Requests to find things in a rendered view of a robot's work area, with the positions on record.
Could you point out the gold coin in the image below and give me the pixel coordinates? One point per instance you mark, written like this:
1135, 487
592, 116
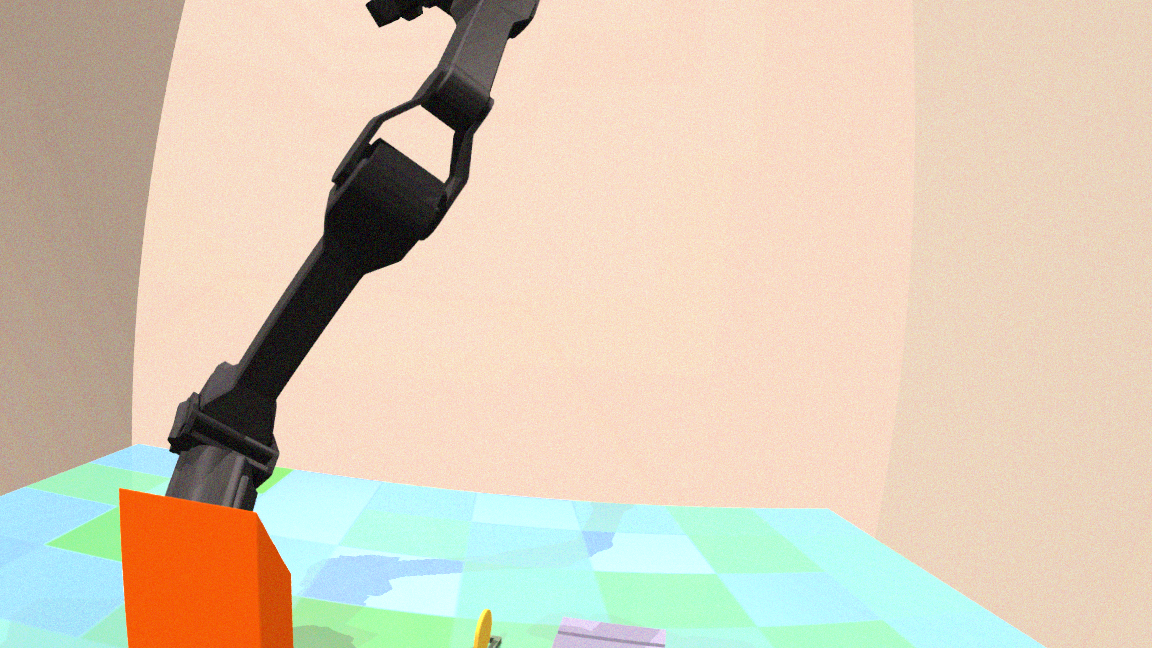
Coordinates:
483, 630

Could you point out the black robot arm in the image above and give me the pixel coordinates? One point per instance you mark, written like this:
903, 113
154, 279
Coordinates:
382, 203

